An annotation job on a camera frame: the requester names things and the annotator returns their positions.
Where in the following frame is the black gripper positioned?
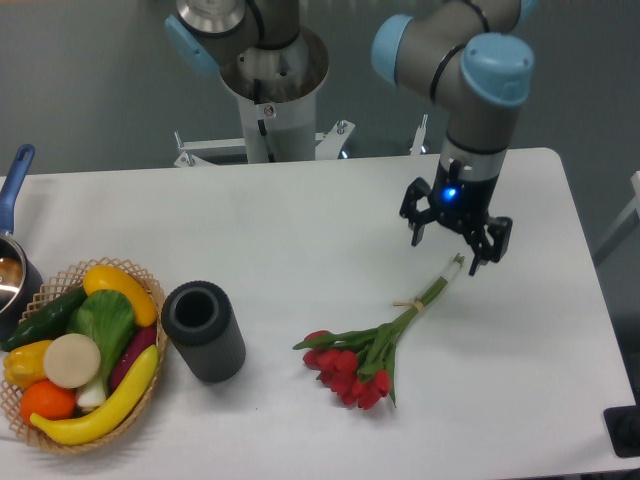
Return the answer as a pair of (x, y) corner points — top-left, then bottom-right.
(399, 155), (513, 276)

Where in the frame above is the red tulip bouquet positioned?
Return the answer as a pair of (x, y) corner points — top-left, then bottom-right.
(293, 254), (465, 410)

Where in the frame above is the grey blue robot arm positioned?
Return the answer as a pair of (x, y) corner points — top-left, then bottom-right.
(165, 1), (535, 267)

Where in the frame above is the black device at edge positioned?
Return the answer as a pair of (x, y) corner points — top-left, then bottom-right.
(603, 405), (639, 458)

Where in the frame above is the dark grey ribbed vase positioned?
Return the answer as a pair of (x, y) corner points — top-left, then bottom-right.
(161, 280), (246, 383)

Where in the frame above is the purple eggplant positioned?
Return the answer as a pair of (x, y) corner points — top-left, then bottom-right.
(109, 326), (156, 393)

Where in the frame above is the yellow squash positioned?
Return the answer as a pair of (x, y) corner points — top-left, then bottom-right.
(82, 265), (157, 327)

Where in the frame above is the green leafy bok choy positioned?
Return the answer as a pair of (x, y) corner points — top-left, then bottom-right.
(66, 290), (135, 413)

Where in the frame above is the long yellow banana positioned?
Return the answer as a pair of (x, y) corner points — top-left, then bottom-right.
(30, 345), (159, 446)

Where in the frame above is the woven wicker basket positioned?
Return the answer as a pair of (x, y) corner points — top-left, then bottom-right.
(1, 257), (168, 455)

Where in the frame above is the beige round disc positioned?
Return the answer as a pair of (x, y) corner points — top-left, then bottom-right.
(43, 333), (101, 389)

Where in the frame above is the green cucumber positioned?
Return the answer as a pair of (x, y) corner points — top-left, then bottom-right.
(1, 287), (87, 352)

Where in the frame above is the orange fruit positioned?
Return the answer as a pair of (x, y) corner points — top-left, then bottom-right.
(20, 380), (75, 424)

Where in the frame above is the yellow bell pepper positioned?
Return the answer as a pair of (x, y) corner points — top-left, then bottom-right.
(3, 340), (53, 389)

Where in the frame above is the white frame at right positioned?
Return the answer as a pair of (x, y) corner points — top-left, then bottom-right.
(592, 171), (639, 268)

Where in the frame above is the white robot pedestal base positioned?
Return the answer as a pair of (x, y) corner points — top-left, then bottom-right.
(165, 16), (355, 167)

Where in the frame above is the black cable on pedestal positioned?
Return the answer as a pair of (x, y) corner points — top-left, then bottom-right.
(252, 78), (276, 164)

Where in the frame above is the blue handled saucepan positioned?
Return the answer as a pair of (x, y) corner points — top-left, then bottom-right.
(1, 144), (42, 341)

